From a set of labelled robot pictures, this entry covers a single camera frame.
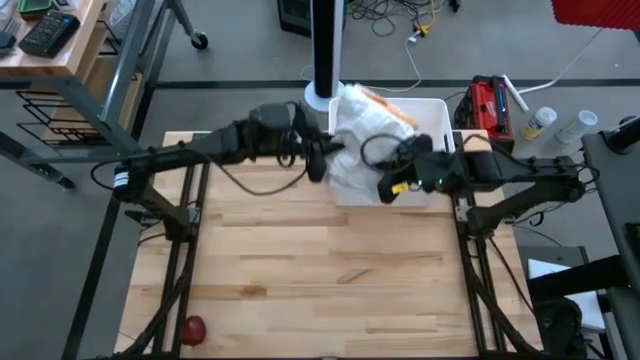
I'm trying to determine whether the black aluminium table frame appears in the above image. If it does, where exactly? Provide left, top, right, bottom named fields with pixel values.
left=149, top=129, right=502, bottom=357

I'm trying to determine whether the green tray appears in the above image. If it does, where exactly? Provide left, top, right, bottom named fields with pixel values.
left=15, top=0, right=54, bottom=17

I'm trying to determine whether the black box on floor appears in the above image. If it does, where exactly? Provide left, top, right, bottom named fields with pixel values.
left=275, top=0, right=312, bottom=39

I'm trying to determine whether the white plastic tube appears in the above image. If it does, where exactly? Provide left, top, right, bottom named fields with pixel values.
left=501, top=73, right=530, bottom=114

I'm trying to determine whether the small red round object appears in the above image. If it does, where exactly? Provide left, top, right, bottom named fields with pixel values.
left=179, top=314, right=208, bottom=347

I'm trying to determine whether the cream towel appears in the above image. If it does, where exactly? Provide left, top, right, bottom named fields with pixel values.
left=327, top=82, right=422, bottom=201

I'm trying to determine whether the black looped gripper cable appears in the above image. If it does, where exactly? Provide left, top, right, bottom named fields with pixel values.
left=208, top=127, right=310, bottom=197
left=359, top=132, right=419, bottom=172

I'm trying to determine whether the grey equipment cart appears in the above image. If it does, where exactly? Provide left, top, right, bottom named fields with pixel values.
left=579, top=115, right=640, bottom=292

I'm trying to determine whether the white paper sheet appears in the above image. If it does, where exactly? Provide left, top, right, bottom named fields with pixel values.
left=526, top=257, right=608, bottom=333

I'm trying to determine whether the black caster wheel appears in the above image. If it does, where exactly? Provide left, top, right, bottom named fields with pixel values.
left=189, top=30, right=211, bottom=52

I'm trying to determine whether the white perforated plastic basket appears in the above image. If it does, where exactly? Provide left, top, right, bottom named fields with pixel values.
left=327, top=97, right=457, bottom=209

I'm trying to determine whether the black bag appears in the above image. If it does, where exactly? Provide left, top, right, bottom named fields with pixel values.
left=531, top=298, right=589, bottom=360

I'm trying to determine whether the yellow checked towel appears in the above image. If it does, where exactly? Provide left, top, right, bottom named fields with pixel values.
left=362, top=87, right=420, bottom=130

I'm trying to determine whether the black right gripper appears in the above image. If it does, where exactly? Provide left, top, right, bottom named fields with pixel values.
left=376, top=132, right=470, bottom=206

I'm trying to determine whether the red ribbed panel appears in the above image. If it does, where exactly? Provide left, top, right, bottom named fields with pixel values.
left=549, top=0, right=640, bottom=33

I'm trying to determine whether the black keypad device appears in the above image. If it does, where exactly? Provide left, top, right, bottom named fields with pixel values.
left=17, top=10, right=82, bottom=59

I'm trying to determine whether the black floor cable tangle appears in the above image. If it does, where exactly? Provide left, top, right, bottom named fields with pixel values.
left=346, top=0, right=452, bottom=39

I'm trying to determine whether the red tool bag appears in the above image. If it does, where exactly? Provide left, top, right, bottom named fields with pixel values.
left=453, top=74, right=517, bottom=154

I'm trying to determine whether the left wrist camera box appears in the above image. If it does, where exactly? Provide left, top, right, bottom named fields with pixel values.
left=248, top=102, right=294, bottom=139

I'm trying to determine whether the wooden workbench with steel frame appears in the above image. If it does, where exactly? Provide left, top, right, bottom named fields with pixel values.
left=0, top=0, right=210, bottom=192

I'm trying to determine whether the white plastic jar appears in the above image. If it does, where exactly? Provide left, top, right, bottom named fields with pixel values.
left=554, top=109, right=600, bottom=146
left=519, top=105, right=559, bottom=142

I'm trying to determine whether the white and black tower fan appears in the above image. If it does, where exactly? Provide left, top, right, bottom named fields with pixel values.
left=303, top=0, right=349, bottom=114

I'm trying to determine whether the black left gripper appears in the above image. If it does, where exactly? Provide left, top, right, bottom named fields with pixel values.
left=277, top=101, right=348, bottom=184

